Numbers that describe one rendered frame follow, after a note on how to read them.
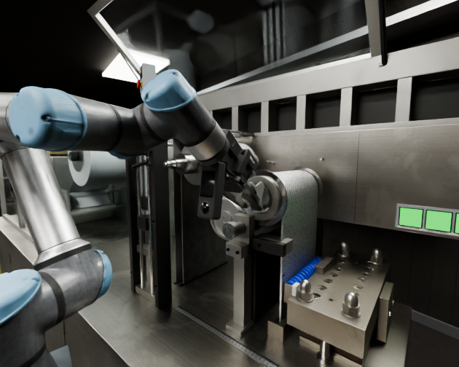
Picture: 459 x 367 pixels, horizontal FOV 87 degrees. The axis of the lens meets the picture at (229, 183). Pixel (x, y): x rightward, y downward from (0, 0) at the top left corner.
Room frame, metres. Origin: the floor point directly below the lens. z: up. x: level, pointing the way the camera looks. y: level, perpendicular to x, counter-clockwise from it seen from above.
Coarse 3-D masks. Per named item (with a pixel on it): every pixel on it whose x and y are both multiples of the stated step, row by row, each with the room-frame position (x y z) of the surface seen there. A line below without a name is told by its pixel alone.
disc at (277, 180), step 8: (264, 176) 0.62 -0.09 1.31; (272, 176) 0.60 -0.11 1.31; (280, 184) 0.59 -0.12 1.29; (280, 192) 0.59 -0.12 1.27; (280, 200) 0.59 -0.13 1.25; (280, 208) 0.59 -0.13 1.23; (280, 216) 0.58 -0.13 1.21; (256, 224) 0.63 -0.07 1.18; (264, 224) 0.61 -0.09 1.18; (272, 224) 0.60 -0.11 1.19
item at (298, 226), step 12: (288, 216) 0.61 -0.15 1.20; (300, 216) 0.67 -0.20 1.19; (312, 216) 0.74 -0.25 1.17; (288, 228) 0.61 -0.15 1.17; (300, 228) 0.67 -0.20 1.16; (312, 228) 0.74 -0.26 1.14; (300, 240) 0.67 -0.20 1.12; (312, 240) 0.74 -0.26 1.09; (300, 252) 0.67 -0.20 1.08; (312, 252) 0.74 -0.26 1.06; (288, 264) 0.61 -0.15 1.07; (300, 264) 0.68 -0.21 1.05; (288, 276) 0.61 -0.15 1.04
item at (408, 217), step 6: (402, 210) 0.69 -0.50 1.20; (408, 210) 0.68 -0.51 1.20; (414, 210) 0.67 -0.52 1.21; (420, 210) 0.66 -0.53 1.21; (402, 216) 0.69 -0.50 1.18; (408, 216) 0.68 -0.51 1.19; (414, 216) 0.67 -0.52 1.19; (420, 216) 0.66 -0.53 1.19; (402, 222) 0.69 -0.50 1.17; (408, 222) 0.68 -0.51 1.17; (414, 222) 0.67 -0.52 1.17; (420, 222) 0.66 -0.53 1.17
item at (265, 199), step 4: (264, 188) 0.59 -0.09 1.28; (264, 192) 0.59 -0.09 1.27; (268, 192) 0.59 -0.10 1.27; (264, 196) 0.59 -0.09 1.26; (268, 196) 0.59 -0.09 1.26; (264, 200) 0.59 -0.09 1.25; (268, 200) 0.58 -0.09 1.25; (248, 204) 0.62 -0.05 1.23; (264, 204) 0.59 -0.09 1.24; (268, 204) 0.59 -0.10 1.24; (264, 208) 0.59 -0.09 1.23; (268, 208) 0.60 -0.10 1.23; (256, 212) 0.61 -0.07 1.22; (260, 212) 0.60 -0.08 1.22
